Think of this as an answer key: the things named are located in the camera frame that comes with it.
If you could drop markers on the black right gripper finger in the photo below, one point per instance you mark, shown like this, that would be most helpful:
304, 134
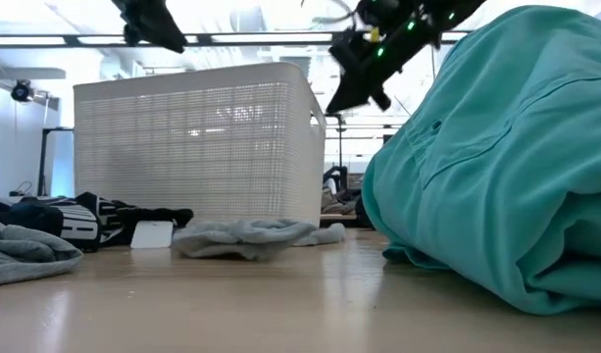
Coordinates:
364, 78
382, 99

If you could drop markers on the white perforated plastic laundry basket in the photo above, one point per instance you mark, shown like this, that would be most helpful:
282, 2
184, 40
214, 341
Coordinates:
182, 147

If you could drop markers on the teal shirt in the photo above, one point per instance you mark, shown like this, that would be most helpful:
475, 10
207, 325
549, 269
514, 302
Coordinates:
501, 171

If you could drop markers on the black pinstriped garment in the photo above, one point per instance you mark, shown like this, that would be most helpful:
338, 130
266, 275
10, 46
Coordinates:
153, 216

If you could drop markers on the black Puma garment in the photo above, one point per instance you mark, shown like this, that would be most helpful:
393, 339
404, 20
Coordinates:
79, 223

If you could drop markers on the small light grey garment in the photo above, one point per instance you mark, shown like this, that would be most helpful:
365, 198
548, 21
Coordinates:
241, 240

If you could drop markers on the white paper tag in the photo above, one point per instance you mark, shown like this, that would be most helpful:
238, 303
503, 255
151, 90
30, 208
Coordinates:
152, 234

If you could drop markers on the grey hoodie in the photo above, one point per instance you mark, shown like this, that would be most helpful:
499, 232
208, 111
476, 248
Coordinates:
25, 255

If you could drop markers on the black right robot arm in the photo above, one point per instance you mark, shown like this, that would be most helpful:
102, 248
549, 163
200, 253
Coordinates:
452, 12

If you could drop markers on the black background robot arm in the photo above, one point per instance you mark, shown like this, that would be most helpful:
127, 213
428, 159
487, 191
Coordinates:
336, 179

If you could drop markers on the black ceiling spotlight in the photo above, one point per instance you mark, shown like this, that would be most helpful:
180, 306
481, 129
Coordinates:
22, 91

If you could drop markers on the black metal stand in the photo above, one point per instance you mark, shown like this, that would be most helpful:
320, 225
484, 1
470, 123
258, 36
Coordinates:
44, 157

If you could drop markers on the black overhead frame bar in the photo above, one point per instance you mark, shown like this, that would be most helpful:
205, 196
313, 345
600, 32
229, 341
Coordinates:
261, 38

